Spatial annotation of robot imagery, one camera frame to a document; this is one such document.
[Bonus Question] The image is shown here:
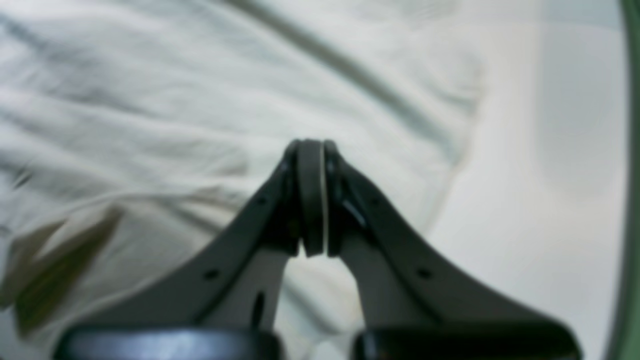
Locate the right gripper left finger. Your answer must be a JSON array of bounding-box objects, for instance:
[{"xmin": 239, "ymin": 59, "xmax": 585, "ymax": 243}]
[{"xmin": 53, "ymin": 140, "xmax": 327, "ymax": 360}]

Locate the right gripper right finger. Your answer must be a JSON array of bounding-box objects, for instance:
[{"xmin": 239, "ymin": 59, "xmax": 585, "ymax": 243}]
[{"xmin": 323, "ymin": 141, "xmax": 583, "ymax": 360}]

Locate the grey t-shirt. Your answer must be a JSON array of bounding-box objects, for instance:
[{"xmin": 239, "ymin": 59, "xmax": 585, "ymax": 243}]
[{"xmin": 1, "ymin": 0, "xmax": 482, "ymax": 359}]

